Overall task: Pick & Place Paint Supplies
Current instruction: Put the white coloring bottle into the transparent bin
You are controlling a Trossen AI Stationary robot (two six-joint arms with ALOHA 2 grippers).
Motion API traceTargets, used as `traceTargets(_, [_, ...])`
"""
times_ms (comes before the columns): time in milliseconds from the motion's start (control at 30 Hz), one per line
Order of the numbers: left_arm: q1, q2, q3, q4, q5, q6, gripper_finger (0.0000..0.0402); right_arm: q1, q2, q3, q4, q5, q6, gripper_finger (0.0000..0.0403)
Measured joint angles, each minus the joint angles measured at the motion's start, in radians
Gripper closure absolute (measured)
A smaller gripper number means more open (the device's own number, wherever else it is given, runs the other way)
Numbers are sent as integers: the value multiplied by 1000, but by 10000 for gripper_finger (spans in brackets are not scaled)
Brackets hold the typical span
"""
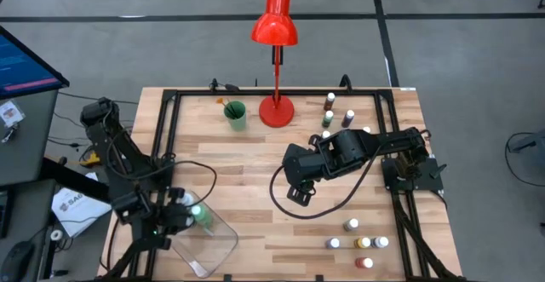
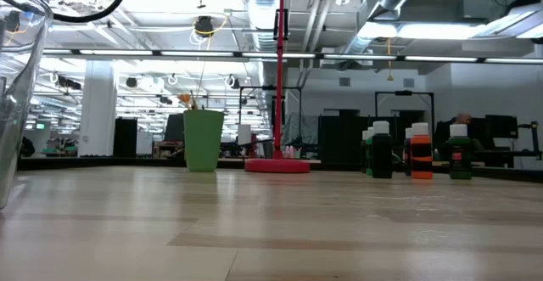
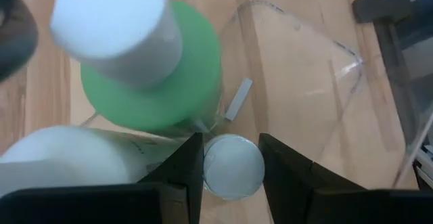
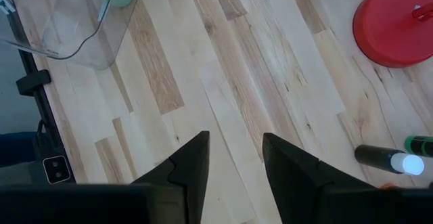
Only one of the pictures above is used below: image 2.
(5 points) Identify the small bright green paint bottle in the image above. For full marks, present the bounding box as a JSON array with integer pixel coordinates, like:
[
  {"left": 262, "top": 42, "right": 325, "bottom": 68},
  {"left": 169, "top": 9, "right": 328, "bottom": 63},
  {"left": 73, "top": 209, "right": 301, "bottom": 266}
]
[{"left": 365, "top": 126, "right": 375, "bottom": 177}]

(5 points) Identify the black paint bottle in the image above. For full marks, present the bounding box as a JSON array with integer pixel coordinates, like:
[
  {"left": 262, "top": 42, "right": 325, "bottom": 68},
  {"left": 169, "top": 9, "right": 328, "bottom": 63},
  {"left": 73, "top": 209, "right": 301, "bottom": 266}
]
[{"left": 371, "top": 121, "right": 394, "bottom": 180}]

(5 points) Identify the orange paint bottle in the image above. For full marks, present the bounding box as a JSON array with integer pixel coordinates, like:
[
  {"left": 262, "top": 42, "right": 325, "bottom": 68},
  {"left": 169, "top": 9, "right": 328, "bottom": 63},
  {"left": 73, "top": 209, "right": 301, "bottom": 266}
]
[{"left": 410, "top": 121, "right": 434, "bottom": 181}]

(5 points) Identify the dark green paint bottle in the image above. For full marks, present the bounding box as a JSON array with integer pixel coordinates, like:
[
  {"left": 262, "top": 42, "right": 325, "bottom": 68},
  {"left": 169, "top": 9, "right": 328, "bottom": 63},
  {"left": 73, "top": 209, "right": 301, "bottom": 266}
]
[{"left": 447, "top": 123, "right": 473, "bottom": 181}]

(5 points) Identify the grey cover sheet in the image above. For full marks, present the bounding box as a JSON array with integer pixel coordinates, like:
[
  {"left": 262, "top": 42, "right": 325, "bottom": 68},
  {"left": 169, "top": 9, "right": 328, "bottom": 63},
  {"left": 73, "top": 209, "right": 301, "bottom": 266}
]
[{"left": 283, "top": 111, "right": 319, "bottom": 146}]

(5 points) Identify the red desk lamp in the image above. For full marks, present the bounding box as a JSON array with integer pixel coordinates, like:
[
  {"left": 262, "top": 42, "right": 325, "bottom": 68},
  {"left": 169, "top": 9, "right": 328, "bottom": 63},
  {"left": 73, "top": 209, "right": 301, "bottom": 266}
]
[{"left": 244, "top": 0, "right": 312, "bottom": 175}]

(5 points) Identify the black partition panel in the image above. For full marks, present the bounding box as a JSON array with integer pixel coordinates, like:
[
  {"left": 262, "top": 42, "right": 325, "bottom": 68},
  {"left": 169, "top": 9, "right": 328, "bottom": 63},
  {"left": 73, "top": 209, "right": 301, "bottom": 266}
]
[{"left": 317, "top": 115, "right": 425, "bottom": 171}]

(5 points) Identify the green plastic cup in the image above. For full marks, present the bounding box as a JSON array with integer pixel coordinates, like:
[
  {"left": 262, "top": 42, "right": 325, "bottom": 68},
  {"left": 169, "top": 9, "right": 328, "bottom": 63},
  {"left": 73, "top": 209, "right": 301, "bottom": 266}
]
[{"left": 182, "top": 109, "right": 226, "bottom": 173}]

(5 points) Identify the black background monitor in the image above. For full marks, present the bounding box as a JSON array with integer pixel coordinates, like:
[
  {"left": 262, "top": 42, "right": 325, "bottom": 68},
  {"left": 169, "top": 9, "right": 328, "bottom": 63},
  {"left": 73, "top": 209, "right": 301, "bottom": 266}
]
[{"left": 163, "top": 113, "right": 186, "bottom": 143}]

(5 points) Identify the long linear ceiling light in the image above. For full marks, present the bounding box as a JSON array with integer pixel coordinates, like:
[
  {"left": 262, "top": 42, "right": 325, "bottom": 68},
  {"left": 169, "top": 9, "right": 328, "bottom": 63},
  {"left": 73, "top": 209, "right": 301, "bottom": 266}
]
[{"left": 42, "top": 48, "right": 543, "bottom": 65}]

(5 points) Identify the black cabinet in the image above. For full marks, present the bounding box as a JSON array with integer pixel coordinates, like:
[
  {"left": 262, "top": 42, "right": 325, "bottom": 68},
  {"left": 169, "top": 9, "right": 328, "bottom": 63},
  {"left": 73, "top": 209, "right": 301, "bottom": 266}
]
[{"left": 113, "top": 117, "right": 139, "bottom": 159}]

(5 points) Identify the white building column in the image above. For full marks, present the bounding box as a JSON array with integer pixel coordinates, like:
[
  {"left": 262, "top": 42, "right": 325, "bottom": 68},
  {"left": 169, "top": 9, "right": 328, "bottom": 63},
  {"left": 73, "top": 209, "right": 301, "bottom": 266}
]
[{"left": 77, "top": 59, "right": 119, "bottom": 158}]

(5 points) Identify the person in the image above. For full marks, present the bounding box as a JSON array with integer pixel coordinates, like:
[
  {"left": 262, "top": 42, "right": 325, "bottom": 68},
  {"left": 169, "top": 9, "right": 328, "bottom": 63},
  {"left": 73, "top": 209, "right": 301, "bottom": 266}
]
[{"left": 435, "top": 111, "right": 487, "bottom": 163}]

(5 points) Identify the black desk monitor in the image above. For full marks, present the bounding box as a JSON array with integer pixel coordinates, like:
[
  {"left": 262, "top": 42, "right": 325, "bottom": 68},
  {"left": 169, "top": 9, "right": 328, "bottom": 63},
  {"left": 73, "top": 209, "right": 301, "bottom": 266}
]
[{"left": 484, "top": 114, "right": 520, "bottom": 140}]

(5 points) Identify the clear plastic bin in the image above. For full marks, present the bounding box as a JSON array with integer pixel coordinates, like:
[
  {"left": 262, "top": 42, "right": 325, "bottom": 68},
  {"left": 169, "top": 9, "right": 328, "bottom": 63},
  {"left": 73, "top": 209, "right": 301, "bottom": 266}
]
[{"left": 0, "top": 0, "right": 54, "bottom": 211}]

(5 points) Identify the black hanging ceiling camera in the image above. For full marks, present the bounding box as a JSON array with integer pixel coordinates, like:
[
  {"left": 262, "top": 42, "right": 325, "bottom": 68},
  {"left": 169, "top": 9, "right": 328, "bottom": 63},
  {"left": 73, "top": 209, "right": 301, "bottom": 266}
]
[{"left": 193, "top": 14, "right": 216, "bottom": 39}]

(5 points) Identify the yellow hanging cord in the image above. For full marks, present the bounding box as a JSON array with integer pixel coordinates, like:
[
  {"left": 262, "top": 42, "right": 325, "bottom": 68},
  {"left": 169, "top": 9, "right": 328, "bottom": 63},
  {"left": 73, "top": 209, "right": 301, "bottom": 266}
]
[{"left": 384, "top": 37, "right": 395, "bottom": 82}]

